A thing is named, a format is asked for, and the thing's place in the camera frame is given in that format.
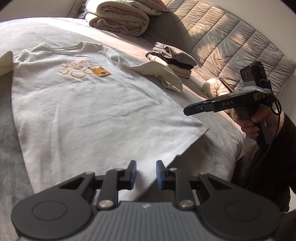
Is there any pink grey pillow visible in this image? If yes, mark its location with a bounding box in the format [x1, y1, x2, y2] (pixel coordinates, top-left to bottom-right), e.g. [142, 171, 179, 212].
[131, 0, 169, 16]

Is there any folded beige pink comforter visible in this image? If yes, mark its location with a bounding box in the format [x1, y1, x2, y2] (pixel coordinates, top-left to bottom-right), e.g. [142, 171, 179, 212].
[85, 1, 149, 37]

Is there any folded beige garment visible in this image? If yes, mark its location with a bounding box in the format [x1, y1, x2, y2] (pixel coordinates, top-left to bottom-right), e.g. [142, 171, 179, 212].
[147, 53, 191, 79]

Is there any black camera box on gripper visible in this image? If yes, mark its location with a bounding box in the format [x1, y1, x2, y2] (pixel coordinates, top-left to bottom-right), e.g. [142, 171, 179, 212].
[240, 61, 273, 94]

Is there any person's right hand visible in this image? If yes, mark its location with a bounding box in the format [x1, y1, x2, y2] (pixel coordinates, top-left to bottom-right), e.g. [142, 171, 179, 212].
[234, 106, 285, 139]

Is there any folded grey sweater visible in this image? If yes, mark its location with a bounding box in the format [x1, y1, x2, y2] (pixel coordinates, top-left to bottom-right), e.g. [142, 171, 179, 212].
[152, 42, 197, 66]

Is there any white fluffy plush toy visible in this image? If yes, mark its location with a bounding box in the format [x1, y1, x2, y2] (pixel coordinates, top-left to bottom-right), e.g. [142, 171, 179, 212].
[202, 78, 235, 114]

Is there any grey quilted headboard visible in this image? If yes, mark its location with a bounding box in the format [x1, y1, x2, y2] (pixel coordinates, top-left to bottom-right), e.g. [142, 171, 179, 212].
[144, 1, 295, 95]

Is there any white Winnie the Pooh sweatshirt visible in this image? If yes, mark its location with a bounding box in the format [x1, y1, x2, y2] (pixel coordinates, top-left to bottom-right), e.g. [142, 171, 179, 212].
[1, 42, 208, 201]

